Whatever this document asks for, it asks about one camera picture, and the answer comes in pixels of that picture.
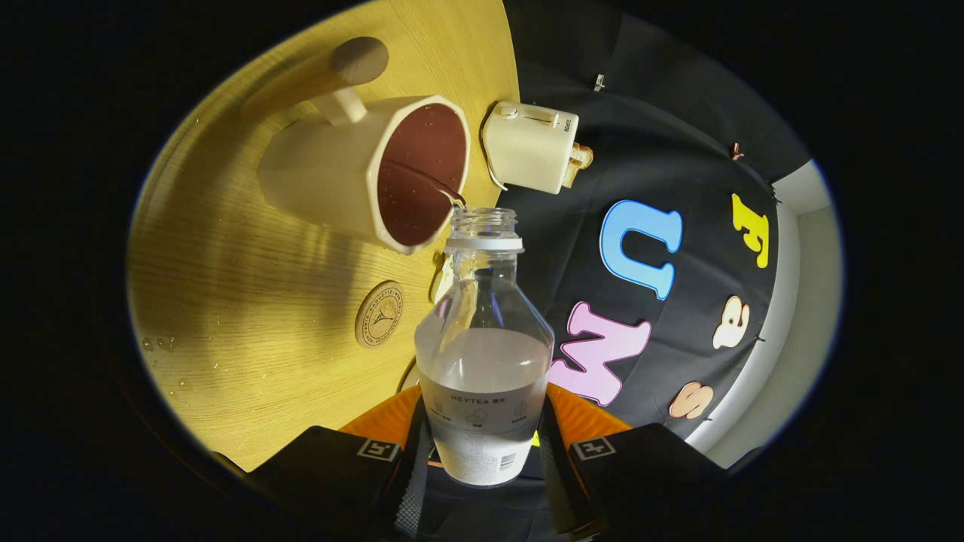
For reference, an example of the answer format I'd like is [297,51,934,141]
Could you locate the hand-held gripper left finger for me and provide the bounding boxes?
[249,385,434,539]

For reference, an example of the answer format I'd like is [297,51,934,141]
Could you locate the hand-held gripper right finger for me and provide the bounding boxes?
[537,384,728,539]

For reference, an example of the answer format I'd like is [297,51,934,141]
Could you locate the clear juice bottle white label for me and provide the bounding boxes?
[414,207,556,488]

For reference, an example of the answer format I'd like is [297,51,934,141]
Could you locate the round cork coaster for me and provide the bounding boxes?
[355,281,404,349]

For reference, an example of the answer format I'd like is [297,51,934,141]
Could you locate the cream cup with wooden handle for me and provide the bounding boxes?
[243,36,472,256]

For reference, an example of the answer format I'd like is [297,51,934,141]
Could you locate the white divided dish with beans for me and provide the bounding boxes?
[434,252,455,303]

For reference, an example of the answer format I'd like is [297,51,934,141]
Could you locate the wooden table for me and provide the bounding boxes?
[127,0,522,473]

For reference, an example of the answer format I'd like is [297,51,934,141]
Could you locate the white toaster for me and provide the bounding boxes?
[482,102,579,195]

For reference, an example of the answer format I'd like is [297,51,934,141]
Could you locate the white toaster cable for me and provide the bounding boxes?
[482,143,507,190]

